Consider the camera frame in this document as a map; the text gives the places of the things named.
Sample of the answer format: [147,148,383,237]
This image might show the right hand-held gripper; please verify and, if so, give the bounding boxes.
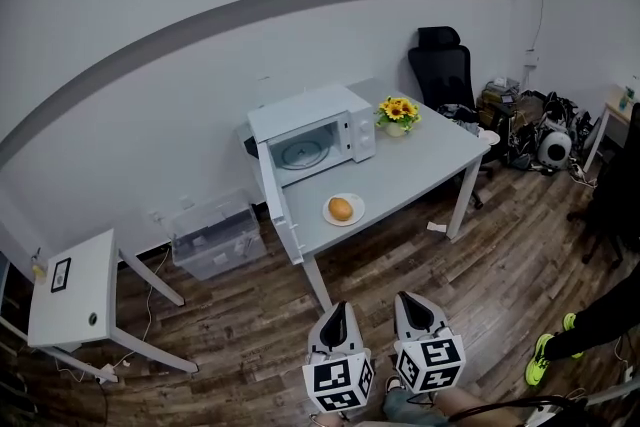
[392,291,467,394]

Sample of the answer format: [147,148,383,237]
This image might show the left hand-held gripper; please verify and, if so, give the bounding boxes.
[301,300,375,414]

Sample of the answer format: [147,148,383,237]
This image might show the golden brown bread food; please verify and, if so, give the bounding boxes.
[327,196,355,223]

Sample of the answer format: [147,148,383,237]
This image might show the white microwave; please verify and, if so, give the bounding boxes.
[246,83,378,266]

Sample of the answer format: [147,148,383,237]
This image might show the person's legs in shorts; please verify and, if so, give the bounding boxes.
[381,373,529,427]

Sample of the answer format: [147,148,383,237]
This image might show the white round plate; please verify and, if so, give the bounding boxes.
[322,192,367,228]

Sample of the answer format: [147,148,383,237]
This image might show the black curved tube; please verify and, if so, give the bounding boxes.
[446,393,594,427]

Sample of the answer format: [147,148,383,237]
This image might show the clear plastic storage box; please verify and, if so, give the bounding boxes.
[166,188,269,282]

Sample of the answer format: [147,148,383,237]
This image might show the grey table with white legs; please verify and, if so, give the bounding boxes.
[234,77,492,314]

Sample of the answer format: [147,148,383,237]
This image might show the glass turntable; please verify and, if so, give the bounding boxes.
[280,140,332,172]

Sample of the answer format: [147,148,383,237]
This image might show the sunflowers in white pot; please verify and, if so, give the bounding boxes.
[374,95,423,139]

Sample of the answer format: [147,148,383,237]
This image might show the clothes on chair seat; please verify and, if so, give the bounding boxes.
[437,103,482,137]

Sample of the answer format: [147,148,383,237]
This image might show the white round domed device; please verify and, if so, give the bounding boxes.
[536,130,573,169]

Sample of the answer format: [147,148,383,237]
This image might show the stack of cardboard boxes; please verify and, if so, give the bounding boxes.
[476,76,522,129]

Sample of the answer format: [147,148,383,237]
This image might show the white power strip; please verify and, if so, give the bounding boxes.
[95,363,120,385]

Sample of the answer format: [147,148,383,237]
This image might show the black office chair with headrest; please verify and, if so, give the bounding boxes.
[406,25,497,211]

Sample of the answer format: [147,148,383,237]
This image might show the small white desk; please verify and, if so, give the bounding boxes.
[26,228,200,384]

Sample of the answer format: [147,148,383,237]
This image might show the black framed card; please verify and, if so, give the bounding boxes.
[50,256,73,294]

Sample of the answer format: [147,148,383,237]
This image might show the light wooden desk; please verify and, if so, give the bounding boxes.
[581,83,640,175]

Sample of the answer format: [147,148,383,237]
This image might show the small yellow bottle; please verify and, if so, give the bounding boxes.
[29,246,49,286]

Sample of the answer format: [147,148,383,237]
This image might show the thin white floor cable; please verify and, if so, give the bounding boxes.
[112,246,172,369]

